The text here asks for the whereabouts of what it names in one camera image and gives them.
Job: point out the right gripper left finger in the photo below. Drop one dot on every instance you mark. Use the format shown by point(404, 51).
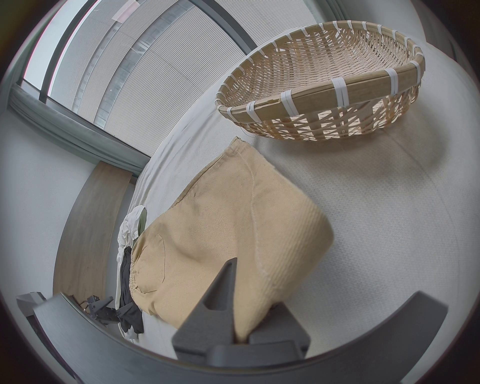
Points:
point(213, 318)

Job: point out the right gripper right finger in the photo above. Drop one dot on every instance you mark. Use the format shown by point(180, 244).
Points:
point(285, 330)

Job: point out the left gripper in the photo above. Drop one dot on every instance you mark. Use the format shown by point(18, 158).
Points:
point(105, 310)

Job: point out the tan shorts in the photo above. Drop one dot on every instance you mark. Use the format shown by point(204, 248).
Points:
point(225, 206)

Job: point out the black garment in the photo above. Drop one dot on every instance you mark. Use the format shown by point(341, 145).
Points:
point(129, 292)

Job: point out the pale grey garment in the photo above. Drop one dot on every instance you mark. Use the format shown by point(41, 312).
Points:
point(129, 335)

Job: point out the white garment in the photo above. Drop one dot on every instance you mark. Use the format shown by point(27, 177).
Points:
point(127, 228)

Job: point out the green garment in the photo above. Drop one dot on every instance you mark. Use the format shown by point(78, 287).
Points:
point(142, 223)

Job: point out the bed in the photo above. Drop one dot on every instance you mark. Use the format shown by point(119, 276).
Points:
point(375, 225)

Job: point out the round woven basket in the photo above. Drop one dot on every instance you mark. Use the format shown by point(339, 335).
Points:
point(337, 56)

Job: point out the window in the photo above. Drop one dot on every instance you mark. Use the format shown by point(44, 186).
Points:
point(168, 56)

